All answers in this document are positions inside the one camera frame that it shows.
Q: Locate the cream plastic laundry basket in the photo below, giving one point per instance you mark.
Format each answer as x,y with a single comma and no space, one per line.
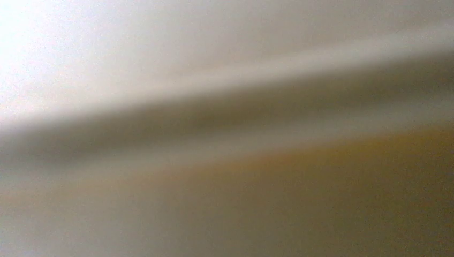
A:
343,152

